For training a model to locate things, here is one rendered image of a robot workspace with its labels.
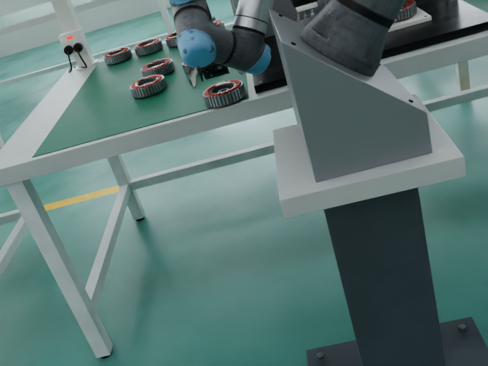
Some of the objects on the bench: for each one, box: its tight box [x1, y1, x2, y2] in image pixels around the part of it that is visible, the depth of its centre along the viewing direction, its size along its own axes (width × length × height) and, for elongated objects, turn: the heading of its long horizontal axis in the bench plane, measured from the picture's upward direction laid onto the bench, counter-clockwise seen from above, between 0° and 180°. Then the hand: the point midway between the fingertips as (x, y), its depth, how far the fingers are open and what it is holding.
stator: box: [394, 0, 417, 23], centre depth 167 cm, size 11×11×4 cm
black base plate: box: [252, 0, 488, 94], centre depth 172 cm, size 47×64×2 cm
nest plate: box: [389, 7, 431, 32], centre depth 169 cm, size 15×15×1 cm
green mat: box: [32, 24, 249, 158], centre depth 198 cm, size 94×61×1 cm, turn 29°
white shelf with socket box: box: [50, 0, 99, 73], centre depth 221 cm, size 35×37×46 cm
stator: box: [203, 79, 246, 107], centre depth 155 cm, size 11×11×4 cm
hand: (219, 75), depth 155 cm, fingers open, 14 cm apart
